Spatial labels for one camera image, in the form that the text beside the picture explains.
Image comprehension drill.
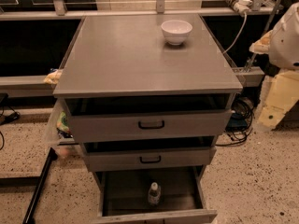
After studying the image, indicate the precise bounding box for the clear plastic water bottle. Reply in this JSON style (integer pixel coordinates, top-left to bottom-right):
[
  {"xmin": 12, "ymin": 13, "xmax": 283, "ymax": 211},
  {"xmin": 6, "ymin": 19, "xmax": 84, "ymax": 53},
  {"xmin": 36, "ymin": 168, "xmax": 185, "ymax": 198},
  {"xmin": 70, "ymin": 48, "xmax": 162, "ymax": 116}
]
[{"xmin": 148, "ymin": 182, "xmax": 161, "ymax": 205}]

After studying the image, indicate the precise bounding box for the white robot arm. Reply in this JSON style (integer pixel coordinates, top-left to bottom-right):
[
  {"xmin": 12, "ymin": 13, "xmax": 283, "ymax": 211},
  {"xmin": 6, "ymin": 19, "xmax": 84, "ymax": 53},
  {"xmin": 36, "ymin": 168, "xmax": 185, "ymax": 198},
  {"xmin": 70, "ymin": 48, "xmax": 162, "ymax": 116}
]
[{"xmin": 249, "ymin": 3, "xmax": 299, "ymax": 131}]

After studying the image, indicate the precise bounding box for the grey drawer cabinet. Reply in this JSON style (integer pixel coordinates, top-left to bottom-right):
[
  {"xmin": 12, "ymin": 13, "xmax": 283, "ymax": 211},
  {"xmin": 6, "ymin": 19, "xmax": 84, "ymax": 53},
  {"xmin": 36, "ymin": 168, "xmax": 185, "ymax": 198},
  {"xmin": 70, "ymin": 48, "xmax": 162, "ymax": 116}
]
[{"xmin": 52, "ymin": 13, "xmax": 244, "ymax": 224}]

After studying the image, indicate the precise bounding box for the middle grey drawer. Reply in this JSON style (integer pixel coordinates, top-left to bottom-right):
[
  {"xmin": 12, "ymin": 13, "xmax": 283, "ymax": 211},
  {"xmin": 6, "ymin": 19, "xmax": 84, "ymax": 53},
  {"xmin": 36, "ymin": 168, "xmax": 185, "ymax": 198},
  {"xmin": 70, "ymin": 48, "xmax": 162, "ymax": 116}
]
[{"xmin": 83, "ymin": 136, "xmax": 216, "ymax": 172}]

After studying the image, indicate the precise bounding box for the grey drawer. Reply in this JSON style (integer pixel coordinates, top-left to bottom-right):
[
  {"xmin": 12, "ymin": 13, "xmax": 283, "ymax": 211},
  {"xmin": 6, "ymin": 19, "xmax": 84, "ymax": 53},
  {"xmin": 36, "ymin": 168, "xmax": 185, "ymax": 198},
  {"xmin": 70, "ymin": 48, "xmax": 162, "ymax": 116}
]
[
  {"xmin": 83, "ymin": 136, "xmax": 216, "ymax": 172},
  {"xmin": 64, "ymin": 93, "xmax": 233, "ymax": 143},
  {"xmin": 92, "ymin": 167, "xmax": 217, "ymax": 224}
]

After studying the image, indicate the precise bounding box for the top grey drawer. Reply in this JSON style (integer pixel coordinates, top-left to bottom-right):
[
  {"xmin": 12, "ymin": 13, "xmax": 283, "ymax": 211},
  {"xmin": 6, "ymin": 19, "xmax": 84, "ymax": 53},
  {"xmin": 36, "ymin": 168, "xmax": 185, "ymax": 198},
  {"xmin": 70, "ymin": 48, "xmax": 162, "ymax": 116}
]
[{"xmin": 64, "ymin": 93, "xmax": 233, "ymax": 143}]

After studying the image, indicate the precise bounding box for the bottom grey drawer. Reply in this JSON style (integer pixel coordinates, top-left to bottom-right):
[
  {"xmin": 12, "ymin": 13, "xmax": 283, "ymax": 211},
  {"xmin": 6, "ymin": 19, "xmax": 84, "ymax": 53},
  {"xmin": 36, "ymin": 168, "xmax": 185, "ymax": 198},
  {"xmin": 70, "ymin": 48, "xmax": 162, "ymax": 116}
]
[{"xmin": 92, "ymin": 167, "xmax": 217, "ymax": 224}]

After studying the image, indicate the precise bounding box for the white ceramic bowl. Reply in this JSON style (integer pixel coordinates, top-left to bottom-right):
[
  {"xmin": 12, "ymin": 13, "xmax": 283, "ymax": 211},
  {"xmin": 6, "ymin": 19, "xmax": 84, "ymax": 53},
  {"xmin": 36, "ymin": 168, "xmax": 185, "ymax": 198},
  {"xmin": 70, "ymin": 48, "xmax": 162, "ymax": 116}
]
[{"xmin": 161, "ymin": 20, "xmax": 192, "ymax": 45}]

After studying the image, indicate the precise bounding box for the clear plastic storage bin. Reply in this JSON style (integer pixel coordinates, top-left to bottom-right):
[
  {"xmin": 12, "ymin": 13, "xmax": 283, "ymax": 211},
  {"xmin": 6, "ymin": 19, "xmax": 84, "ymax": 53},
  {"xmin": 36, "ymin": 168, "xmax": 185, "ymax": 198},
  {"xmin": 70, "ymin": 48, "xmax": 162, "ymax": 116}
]
[{"xmin": 42, "ymin": 100, "xmax": 80, "ymax": 158}]

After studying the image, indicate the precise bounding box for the yellow crumpled bag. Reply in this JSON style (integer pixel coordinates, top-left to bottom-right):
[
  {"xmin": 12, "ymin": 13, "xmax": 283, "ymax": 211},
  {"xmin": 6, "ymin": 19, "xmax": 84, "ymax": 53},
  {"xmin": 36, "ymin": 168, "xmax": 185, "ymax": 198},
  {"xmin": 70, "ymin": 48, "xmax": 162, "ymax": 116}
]
[{"xmin": 44, "ymin": 69, "xmax": 63, "ymax": 85}]

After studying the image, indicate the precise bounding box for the white power strip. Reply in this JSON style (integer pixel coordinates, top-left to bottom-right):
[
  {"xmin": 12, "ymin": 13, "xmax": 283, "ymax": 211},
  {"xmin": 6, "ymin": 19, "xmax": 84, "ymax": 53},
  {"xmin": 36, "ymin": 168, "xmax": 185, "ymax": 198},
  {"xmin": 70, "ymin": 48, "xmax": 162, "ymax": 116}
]
[{"xmin": 224, "ymin": 0, "xmax": 252, "ymax": 16}]

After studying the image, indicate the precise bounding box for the black cable bundle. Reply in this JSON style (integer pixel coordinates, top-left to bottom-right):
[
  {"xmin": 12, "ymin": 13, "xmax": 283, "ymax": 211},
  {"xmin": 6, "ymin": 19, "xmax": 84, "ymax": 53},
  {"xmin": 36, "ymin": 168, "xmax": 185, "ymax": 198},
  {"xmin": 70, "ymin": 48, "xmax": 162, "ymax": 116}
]
[{"xmin": 215, "ymin": 96, "xmax": 256, "ymax": 147}]

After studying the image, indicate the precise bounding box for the white power cable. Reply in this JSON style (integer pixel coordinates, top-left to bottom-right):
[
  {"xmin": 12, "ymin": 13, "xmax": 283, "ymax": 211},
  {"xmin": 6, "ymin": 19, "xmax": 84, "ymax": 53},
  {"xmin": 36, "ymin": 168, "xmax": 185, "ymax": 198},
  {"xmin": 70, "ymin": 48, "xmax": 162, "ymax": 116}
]
[{"xmin": 221, "ymin": 12, "xmax": 249, "ymax": 55}]

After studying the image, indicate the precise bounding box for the black floor rail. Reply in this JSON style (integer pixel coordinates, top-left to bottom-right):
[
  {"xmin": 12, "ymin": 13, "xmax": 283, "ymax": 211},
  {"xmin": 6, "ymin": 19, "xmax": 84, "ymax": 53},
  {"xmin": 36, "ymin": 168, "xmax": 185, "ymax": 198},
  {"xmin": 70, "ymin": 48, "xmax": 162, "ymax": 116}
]
[{"xmin": 0, "ymin": 147, "xmax": 58, "ymax": 224}]

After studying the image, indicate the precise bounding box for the grey metal bench rail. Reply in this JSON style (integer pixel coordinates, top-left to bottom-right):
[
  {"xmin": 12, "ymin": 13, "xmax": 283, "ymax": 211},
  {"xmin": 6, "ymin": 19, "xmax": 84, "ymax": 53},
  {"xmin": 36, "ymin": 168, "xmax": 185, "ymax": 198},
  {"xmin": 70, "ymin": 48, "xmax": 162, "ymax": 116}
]
[{"xmin": 0, "ymin": 66, "xmax": 264, "ymax": 98}]

